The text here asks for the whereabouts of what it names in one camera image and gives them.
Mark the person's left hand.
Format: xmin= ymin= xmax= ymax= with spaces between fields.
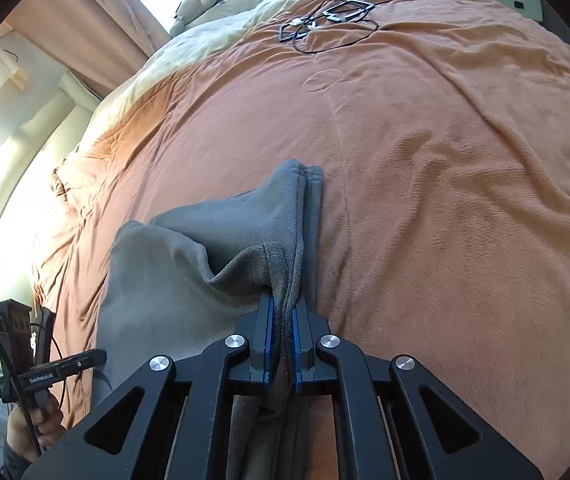
xmin=5 ymin=394 xmax=67 ymax=463

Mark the black rectangular frame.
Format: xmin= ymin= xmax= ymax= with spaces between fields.
xmin=322 ymin=1 xmax=376 ymax=24
xmin=279 ymin=24 xmax=317 ymax=44

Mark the grey t-shirt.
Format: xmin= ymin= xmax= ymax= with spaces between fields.
xmin=92 ymin=159 xmax=326 ymax=480

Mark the white drawer cabinet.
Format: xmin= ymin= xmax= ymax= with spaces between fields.
xmin=482 ymin=0 xmax=543 ymax=23

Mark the beige curtain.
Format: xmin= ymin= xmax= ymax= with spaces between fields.
xmin=5 ymin=0 xmax=186 ymax=96

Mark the thick black cable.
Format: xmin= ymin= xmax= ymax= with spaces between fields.
xmin=0 ymin=270 xmax=43 ymax=456

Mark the orange fleece blanket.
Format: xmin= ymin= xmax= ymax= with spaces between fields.
xmin=30 ymin=0 xmax=570 ymax=480

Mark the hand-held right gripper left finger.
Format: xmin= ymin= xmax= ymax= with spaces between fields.
xmin=20 ymin=294 xmax=273 ymax=480

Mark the beige plush toy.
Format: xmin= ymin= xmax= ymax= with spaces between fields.
xmin=169 ymin=0 xmax=228 ymax=36

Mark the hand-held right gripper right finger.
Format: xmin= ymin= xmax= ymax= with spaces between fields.
xmin=291 ymin=300 xmax=546 ymax=480

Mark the cream bed headboard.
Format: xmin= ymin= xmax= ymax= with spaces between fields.
xmin=0 ymin=70 xmax=101 ymax=341

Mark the cream bear-print duvet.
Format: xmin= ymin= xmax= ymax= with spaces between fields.
xmin=72 ymin=0 xmax=416 ymax=161

